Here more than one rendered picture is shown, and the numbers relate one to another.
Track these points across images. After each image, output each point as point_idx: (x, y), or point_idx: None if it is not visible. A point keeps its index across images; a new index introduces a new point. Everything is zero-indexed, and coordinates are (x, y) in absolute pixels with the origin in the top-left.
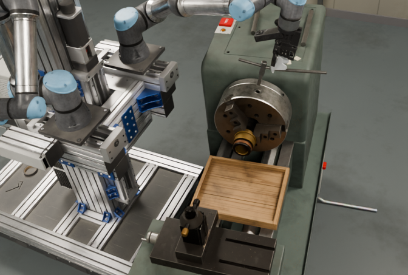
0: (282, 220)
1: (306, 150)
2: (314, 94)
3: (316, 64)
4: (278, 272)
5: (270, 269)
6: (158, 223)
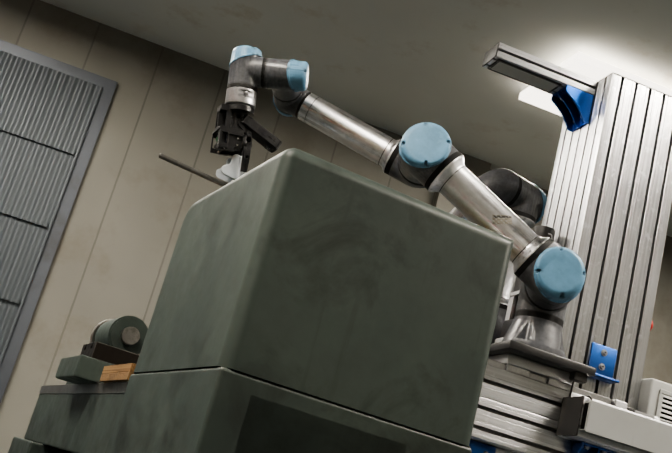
0: None
1: (119, 433)
2: (177, 333)
3: (204, 236)
4: (73, 356)
5: (86, 348)
6: None
